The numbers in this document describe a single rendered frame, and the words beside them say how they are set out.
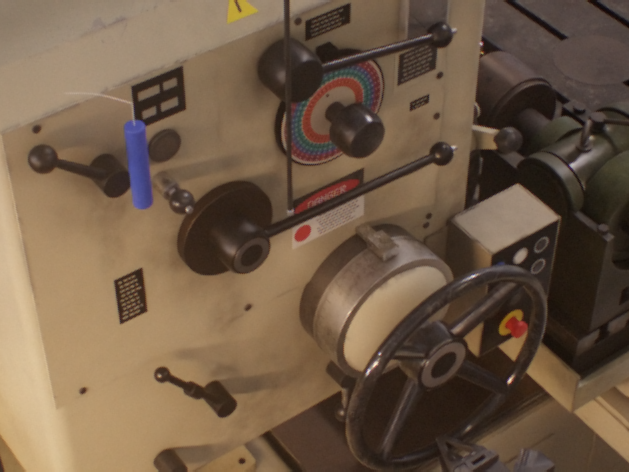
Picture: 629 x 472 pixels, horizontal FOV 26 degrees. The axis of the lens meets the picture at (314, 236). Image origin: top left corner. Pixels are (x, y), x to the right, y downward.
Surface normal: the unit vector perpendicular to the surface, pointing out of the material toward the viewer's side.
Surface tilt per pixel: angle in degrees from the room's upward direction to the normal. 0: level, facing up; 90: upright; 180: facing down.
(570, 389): 90
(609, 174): 28
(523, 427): 90
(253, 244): 90
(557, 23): 0
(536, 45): 0
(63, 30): 0
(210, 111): 90
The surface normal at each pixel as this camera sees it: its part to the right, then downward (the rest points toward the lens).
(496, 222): 0.00, -0.73
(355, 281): -0.43, -0.41
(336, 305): -0.65, -0.11
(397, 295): 0.40, 0.18
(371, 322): 0.18, 0.42
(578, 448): 0.58, 0.56
